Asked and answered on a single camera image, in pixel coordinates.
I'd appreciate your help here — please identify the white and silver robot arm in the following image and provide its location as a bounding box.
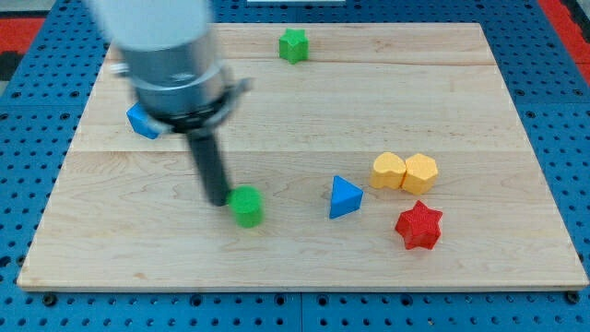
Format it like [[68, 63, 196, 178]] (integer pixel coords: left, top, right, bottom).
[[87, 0, 251, 207]]

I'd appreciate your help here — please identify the blue cube block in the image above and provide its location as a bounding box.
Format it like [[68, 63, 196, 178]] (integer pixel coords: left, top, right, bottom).
[[126, 102, 162, 139]]

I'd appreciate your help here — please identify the blue triangle block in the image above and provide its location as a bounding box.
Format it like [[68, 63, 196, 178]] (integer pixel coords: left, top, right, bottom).
[[328, 175, 364, 219]]

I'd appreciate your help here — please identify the yellow heart block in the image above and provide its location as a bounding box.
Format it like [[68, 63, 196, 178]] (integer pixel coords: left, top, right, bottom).
[[369, 152, 407, 189]]

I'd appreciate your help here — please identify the green star block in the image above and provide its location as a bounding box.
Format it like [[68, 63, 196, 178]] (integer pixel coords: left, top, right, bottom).
[[278, 28, 309, 65]]

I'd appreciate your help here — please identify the yellow hexagon block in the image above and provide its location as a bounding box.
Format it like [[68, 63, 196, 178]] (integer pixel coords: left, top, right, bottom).
[[401, 153, 439, 195]]

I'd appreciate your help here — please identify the red star block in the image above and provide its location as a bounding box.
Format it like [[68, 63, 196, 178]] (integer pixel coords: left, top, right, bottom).
[[395, 200, 443, 250]]

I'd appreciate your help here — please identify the wooden board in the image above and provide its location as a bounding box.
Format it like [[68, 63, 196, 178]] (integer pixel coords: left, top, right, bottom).
[[18, 23, 588, 292]]

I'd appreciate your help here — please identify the green cylinder block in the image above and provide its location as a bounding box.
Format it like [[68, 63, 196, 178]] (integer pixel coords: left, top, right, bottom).
[[228, 185, 264, 228]]

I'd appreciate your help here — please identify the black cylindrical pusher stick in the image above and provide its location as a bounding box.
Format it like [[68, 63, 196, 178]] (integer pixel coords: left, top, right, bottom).
[[187, 131, 230, 207]]

